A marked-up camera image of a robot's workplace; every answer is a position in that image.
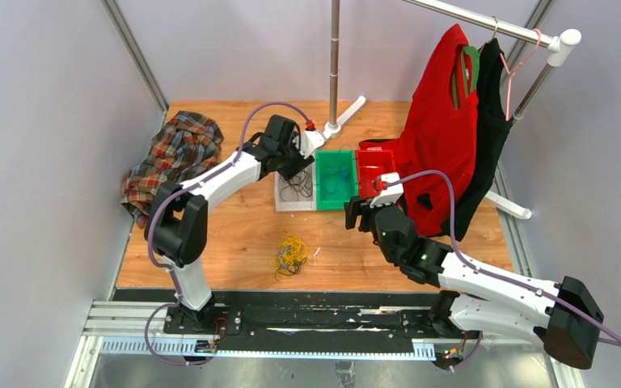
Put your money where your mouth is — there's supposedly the yellow cable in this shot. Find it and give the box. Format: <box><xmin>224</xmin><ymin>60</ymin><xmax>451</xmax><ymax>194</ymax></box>
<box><xmin>272</xmin><ymin>228</ymin><xmax>310</xmax><ymax>281</ymax></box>

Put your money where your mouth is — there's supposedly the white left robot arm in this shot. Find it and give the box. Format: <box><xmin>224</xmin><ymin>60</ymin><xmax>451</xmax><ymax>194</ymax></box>
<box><xmin>145</xmin><ymin>115</ymin><xmax>327</xmax><ymax>334</ymax></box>

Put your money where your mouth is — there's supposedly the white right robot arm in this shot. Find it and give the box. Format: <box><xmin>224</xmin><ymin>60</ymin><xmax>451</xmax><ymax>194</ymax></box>
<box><xmin>344</xmin><ymin>196</ymin><xmax>604</xmax><ymax>369</ymax></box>

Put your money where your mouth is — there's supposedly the white plastic bin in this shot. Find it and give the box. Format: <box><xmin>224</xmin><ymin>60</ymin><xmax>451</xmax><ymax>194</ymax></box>
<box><xmin>274</xmin><ymin>162</ymin><xmax>317</xmax><ymax>212</ymax></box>

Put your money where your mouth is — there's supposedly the green plastic bin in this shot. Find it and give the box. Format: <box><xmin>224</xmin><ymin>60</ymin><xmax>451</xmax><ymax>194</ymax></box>
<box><xmin>315</xmin><ymin>149</ymin><xmax>358</xmax><ymax>211</ymax></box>

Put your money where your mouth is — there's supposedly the red plastic bin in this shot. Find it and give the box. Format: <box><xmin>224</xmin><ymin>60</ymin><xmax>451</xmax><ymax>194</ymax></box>
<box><xmin>355</xmin><ymin>148</ymin><xmax>403</xmax><ymax>205</ymax></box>

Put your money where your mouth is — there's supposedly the plaid shirt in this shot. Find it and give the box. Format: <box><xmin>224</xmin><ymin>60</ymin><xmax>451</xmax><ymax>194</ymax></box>
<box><xmin>120</xmin><ymin>111</ymin><xmax>224</xmax><ymax>228</ymax></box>

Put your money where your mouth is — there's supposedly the red sweater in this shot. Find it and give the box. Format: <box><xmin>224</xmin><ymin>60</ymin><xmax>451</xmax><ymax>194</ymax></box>
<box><xmin>359</xmin><ymin>24</ymin><xmax>468</xmax><ymax>237</ymax></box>

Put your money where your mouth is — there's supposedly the black garment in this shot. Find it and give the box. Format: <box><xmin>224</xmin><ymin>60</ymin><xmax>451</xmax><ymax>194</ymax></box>
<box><xmin>437</xmin><ymin>38</ymin><xmax>512</xmax><ymax>242</ymax></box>

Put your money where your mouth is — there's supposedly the green hanger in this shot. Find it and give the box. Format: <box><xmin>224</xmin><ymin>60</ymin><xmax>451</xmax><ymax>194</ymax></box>
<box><xmin>451</xmin><ymin>45</ymin><xmax>480</xmax><ymax>109</ymax></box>

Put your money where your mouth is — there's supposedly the pink hanger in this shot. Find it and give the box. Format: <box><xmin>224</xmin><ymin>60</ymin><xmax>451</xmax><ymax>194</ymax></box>
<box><xmin>499</xmin><ymin>28</ymin><xmax>542</xmax><ymax>123</ymax></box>

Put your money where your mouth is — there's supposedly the silver clothes rack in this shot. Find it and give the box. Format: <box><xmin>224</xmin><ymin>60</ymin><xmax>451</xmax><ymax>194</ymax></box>
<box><xmin>303</xmin><ymin>0</ymin><xmax>583</xmax><ymax>221</ymax></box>

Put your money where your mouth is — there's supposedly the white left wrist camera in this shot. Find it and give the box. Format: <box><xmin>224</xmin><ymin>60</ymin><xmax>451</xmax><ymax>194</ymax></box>
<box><xmin>298</xmin><ymin>130</ymin><xmax>327</xmax><ymax>158</ymax></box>

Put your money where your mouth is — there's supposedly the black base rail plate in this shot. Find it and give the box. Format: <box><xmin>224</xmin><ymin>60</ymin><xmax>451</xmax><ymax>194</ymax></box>
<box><xmin>163</xmin><ymin>290</ymin><xmax>478</xmax><ymax>353</ymax></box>

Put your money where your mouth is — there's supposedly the aluminium frame rail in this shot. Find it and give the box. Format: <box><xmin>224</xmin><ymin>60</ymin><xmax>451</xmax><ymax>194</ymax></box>
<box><xmin>66</xmin><ymin>289</ymin><xmax>584</xmax><ymax>387</ymax></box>

